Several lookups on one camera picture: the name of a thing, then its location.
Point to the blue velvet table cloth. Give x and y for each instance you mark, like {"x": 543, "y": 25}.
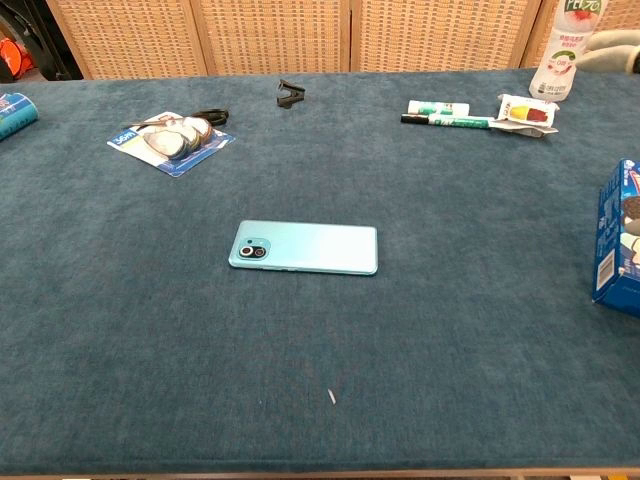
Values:
{"x": 150, "y": 325}

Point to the blue cookie box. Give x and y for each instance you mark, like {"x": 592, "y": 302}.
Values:
{"x": 617, "y": 240}

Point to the orange black object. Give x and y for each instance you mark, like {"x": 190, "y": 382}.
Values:
{"x": 15, "y": 57}

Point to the green white marker pen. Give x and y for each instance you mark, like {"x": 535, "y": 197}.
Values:
{"x": 450, "y": 120}

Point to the white plastic drink bottle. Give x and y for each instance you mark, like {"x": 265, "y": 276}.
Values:
{"x": 560, "y": 50}

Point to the tape rolls blister pack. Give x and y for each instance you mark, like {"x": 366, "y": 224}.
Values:
{"x": 167, "y": 145}

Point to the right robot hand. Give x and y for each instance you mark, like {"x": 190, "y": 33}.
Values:
{"x": 615, "y": 50}

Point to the blue cylindrical can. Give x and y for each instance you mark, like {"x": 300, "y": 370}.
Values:
{"x": 15, "y": 115}

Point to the rattan wooden folding screen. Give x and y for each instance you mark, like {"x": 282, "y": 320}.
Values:
{"x": 275, "y": 35}

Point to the black equipment frame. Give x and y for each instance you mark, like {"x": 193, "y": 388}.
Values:
{"x": 55, "y": 35}

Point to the white green glue stick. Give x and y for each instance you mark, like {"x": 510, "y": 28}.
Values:
{"x": 437, "y": 106}

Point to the small white paper scrap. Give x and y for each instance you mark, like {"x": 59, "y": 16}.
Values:
{"x": 331, "y": 396}

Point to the black staple remover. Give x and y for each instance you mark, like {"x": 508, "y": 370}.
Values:
{"x": 290, "y": 94}

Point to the light blue smartphone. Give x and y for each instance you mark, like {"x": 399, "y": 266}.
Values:
{"x": 320, "y": 250}

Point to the white yellow red snack packet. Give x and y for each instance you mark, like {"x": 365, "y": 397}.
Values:
{"x": 527, "y": 112}

